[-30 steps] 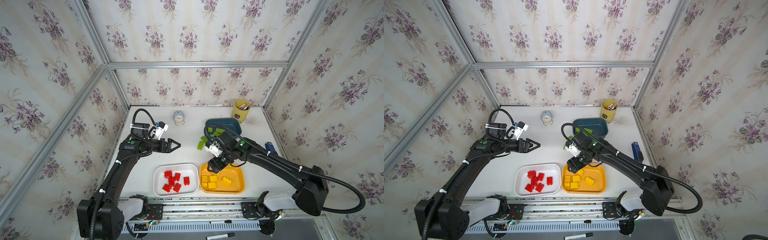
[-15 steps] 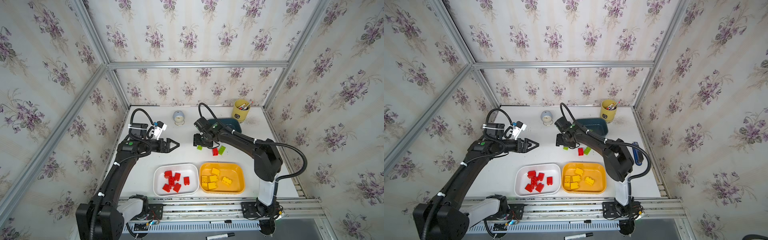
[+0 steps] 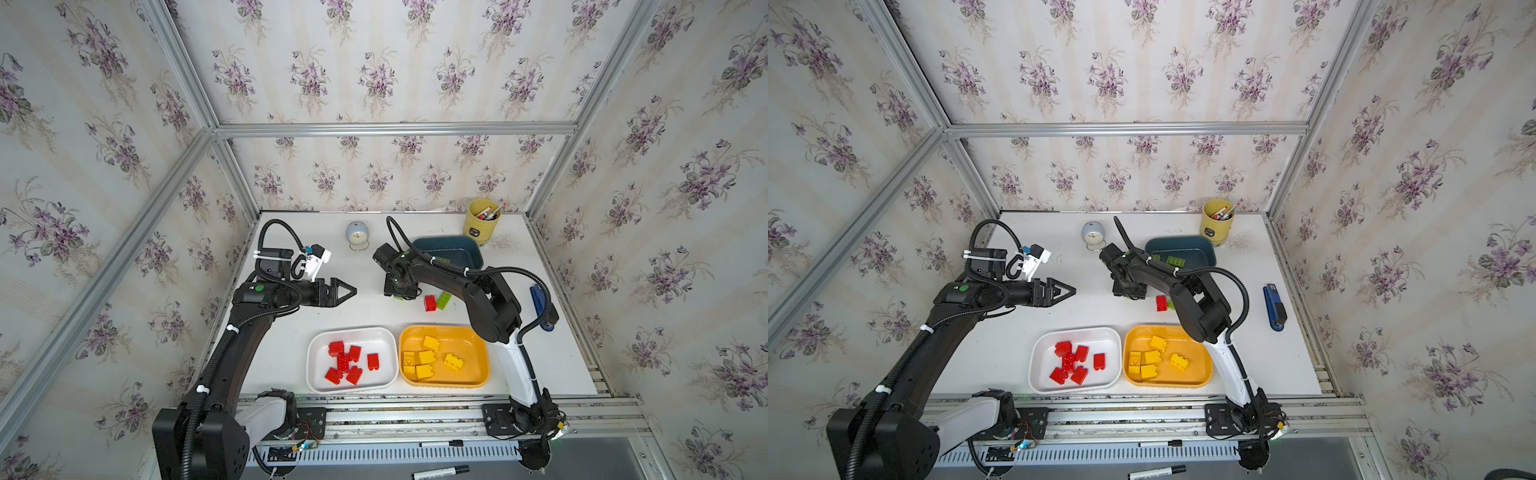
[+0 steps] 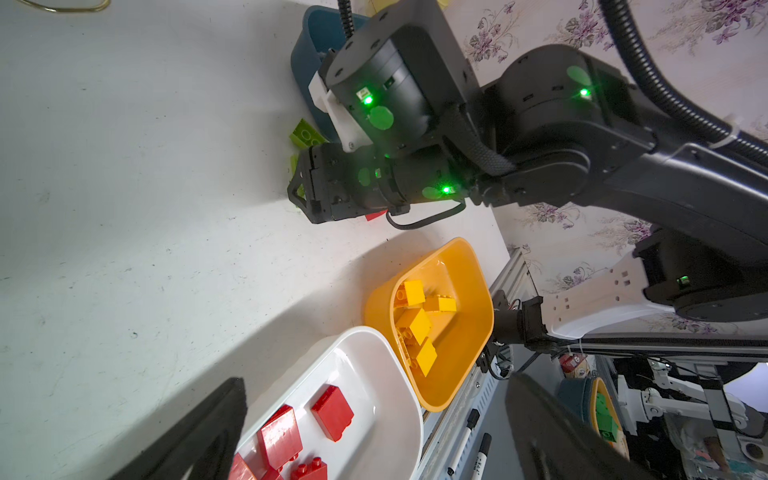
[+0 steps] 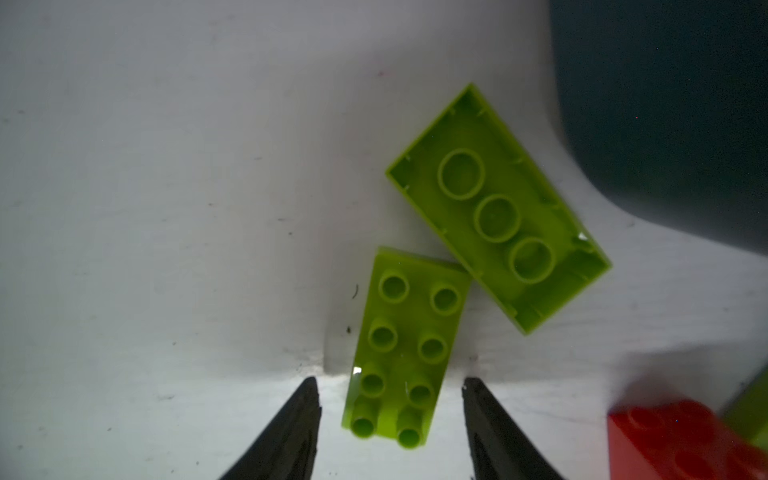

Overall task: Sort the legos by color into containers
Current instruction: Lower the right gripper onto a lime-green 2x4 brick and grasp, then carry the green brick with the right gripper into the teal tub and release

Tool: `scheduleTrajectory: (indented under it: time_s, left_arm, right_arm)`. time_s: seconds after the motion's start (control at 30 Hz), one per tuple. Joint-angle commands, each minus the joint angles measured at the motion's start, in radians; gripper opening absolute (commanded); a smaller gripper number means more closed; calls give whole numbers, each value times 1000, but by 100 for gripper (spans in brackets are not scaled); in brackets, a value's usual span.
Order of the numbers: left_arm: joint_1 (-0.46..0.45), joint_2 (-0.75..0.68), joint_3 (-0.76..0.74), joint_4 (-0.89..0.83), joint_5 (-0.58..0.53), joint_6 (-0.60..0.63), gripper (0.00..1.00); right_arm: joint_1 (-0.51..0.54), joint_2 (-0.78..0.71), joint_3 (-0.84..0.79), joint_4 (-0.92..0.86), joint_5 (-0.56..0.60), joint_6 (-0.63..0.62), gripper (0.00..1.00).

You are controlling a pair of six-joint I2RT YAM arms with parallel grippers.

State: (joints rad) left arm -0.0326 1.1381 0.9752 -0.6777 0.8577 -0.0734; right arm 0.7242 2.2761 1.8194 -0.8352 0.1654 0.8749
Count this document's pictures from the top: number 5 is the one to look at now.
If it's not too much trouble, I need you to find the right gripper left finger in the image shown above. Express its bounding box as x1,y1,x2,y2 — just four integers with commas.
221,376,322,480

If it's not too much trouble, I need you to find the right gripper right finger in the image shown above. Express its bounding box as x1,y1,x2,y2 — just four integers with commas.
462,377,563,480

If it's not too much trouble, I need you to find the red lego brick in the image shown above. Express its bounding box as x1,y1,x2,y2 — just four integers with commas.
607,400,767,480

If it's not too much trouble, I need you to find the green lego brick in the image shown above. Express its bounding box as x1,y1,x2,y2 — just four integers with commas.
386,84,612,335
723,368,768,452
342,247,472,449

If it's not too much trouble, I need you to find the dark teal plastic bin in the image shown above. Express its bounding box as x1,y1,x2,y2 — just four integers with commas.
549,1,767,254

